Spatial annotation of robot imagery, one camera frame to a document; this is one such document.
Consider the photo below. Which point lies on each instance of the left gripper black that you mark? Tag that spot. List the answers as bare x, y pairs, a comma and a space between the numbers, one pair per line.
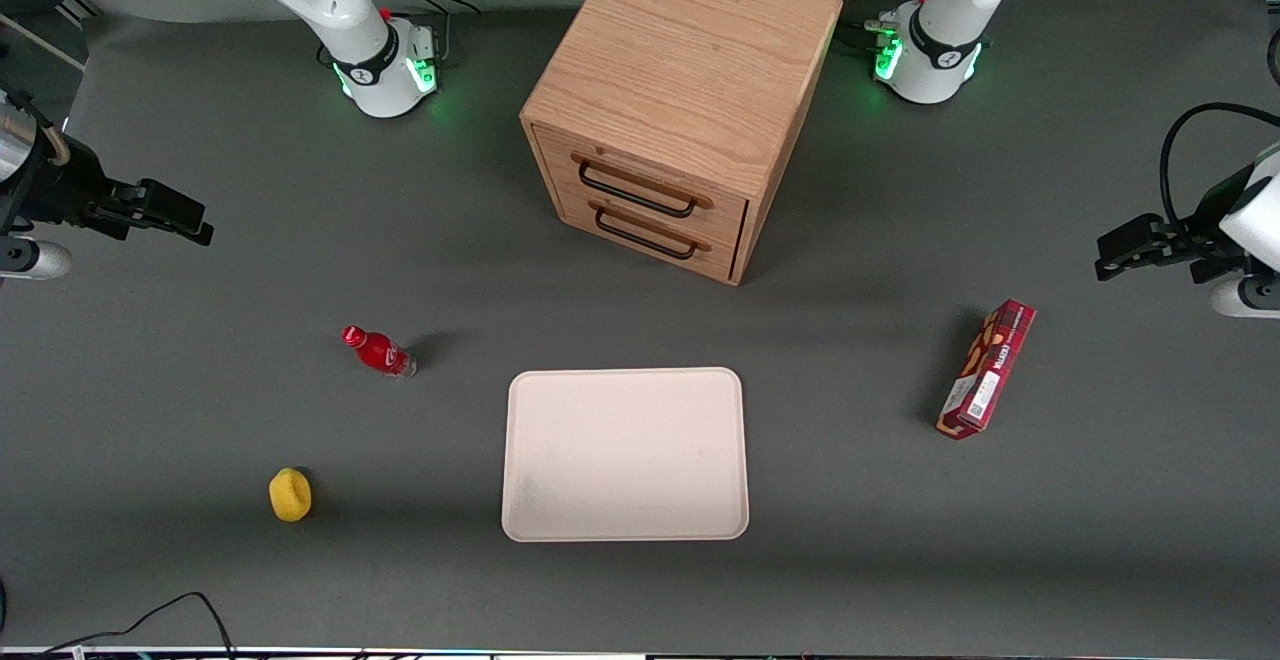
1203, 231

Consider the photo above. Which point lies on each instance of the aluminium frame rail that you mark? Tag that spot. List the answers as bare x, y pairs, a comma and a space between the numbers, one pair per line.
78, 8

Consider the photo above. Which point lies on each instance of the yellow lemon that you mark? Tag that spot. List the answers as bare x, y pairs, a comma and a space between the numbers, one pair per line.
290, 495

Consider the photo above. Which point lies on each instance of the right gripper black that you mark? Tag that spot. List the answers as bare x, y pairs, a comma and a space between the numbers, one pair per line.
62, 190

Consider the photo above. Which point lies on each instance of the wooden drawer cabinet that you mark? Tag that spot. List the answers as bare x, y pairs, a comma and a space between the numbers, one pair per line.
690, 50

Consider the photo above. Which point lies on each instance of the beige rectangular tray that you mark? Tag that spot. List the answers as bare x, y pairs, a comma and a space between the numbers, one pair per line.
625, 460

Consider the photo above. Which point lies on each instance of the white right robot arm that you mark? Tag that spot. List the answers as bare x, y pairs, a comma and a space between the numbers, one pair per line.
370, 60

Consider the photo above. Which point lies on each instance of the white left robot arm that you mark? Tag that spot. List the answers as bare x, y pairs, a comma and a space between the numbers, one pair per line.
940, 30

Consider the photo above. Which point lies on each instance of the wooden drawer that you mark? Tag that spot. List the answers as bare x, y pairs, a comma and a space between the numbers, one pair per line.
722, 258
555, 155

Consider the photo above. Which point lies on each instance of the red snack box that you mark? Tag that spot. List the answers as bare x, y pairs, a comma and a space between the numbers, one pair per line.
985, 370

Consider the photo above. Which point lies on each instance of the small red bottle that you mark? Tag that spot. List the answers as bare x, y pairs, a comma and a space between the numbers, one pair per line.
378, 351

